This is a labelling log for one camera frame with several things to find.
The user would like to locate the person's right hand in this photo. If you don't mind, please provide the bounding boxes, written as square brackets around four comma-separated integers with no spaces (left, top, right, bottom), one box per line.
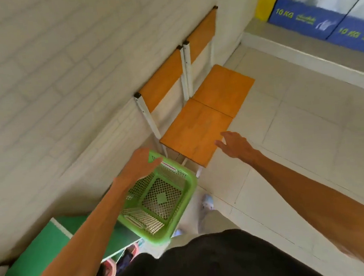
[214,129,261,167]

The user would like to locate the person's left hand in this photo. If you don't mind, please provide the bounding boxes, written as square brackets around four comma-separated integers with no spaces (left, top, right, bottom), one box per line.
[112,146,166,192]

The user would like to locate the green plastic laundry basket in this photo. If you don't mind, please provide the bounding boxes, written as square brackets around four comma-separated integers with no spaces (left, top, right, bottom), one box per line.
[112,147,204,249]

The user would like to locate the person's left forearm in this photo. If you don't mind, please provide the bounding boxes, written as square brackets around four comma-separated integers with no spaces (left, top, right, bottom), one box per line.
[11,178,139,276]

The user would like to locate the person's right forearm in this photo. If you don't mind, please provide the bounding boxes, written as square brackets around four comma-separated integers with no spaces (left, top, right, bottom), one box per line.
[250,143,364,276]

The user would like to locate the person's grey trouser leg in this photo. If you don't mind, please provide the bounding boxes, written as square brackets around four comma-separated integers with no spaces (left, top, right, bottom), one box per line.
[196,207,240,235]

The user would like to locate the dark clothes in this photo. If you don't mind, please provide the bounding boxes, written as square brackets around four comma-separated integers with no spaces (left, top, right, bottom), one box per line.
[113,247,136,276]

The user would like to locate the person's black shirt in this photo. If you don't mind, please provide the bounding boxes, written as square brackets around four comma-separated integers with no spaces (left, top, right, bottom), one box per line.
[93,221,329,276]

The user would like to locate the pink plastic basket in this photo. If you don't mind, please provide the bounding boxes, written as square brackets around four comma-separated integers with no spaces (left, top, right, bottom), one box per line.
[89,242,142,276]

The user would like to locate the grey raised platform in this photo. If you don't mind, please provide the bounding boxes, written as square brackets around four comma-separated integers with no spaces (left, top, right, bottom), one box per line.
[239,9,364,107]

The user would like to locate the green table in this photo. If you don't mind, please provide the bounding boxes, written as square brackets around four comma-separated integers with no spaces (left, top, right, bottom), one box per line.
[0,209,147,276]

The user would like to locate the blue label panel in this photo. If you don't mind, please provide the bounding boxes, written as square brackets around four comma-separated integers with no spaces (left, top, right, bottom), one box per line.
[266,0,349,45]
[325,15,364,62]

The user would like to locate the wooden chair with white frame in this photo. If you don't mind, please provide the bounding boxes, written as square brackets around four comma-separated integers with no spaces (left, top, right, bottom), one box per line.
[129,41,238,183]
[179,3,259,122]

